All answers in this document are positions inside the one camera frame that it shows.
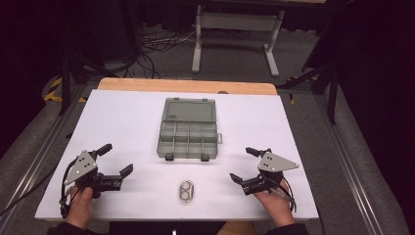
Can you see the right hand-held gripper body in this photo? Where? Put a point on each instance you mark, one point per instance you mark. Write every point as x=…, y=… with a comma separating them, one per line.
x=273, y=166

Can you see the person's left hand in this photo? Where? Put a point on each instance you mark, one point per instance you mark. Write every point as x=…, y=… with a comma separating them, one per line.
x=81, y=205

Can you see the grey metal floor rail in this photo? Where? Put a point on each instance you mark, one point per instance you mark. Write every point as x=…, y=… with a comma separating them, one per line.
x=36, y=153
x=350, y=160

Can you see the white metal desk frame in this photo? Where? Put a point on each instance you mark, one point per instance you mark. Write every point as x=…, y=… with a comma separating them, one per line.
x=236, y=22

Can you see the grey plastic compartment box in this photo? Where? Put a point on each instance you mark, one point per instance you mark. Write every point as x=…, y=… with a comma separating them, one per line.
x=187, y=129

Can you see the black metal stand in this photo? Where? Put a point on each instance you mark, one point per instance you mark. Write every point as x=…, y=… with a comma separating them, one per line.
x=67, y=75
x=328, y=81

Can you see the person's right hand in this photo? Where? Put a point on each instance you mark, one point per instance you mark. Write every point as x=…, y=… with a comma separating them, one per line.
x=274, y=205

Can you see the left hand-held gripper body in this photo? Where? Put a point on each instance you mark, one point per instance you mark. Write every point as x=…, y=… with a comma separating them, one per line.
x=81, y=168

